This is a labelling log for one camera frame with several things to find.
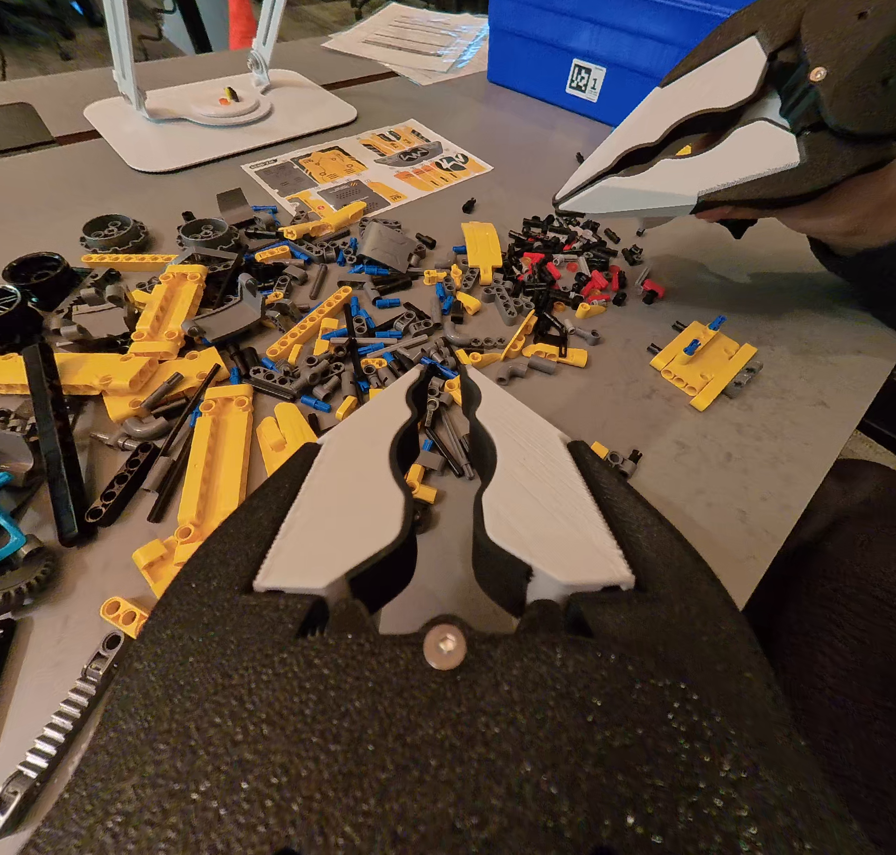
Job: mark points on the yellow toy brick subassembly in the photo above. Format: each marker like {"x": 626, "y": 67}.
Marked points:
{"x": 700, "y": 372}

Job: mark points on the person's dark trouser leg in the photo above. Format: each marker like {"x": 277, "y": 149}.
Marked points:
{"x": 833, "y": 659}

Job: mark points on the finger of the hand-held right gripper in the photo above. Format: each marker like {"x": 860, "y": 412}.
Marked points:
{"x": 714, "y": 176}
{"x": 700, "y": 92}

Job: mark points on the white stand base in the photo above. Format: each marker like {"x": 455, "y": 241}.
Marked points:
{"x": 280, "y": 110}

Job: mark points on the long black beam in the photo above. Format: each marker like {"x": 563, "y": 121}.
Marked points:
{"x": 56, "y": 449}

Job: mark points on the person's right hand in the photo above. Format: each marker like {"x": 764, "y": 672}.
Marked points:
{"x": 840, "y": 227}

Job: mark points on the black flat pad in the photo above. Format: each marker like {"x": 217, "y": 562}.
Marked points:
{"x": 21, "y": 127}

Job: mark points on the blue plastic bin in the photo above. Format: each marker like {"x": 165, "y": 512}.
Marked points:
{"x": 546, "y": 29}

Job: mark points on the dark grey wheel rim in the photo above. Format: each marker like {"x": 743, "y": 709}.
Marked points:
{"x": 112, "y": 234}
{"x": 206, "y": 234}

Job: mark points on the grey toy gear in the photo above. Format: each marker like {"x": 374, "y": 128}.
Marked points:
{"x": 31, "y": 582}

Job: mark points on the white paper sheets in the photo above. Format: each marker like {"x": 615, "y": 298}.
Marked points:
{"x": 420, "y": 43}

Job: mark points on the pile of toy building pieces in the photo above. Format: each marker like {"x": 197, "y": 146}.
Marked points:
{"x": 217, "y": 449}

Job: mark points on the black toothed gear rack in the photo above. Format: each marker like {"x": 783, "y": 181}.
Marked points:
{"x": 63, "y": 722}

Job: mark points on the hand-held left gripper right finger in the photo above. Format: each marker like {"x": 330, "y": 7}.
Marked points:
{"x": 546, "y": 505}

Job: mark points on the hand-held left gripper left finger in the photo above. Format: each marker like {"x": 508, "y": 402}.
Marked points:
{"x": 336, "y": 505}

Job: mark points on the black toy tyre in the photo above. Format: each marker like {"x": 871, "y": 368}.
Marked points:
{"x": 42, "y": 274}
{"x": 14, "y": 316}

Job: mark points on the yellow grey sticker sheet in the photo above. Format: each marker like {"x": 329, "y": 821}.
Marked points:
{"x": 336, "y": 169}

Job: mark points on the orange red object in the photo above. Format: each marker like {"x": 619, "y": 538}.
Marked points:
{"x": 236, "y": 1}

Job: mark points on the small yellow grey connector assembly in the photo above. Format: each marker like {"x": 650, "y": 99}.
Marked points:
{"x": 619, "y": 457}

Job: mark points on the blue frame piece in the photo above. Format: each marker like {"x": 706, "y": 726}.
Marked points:
{"x": 10, "y": 519}

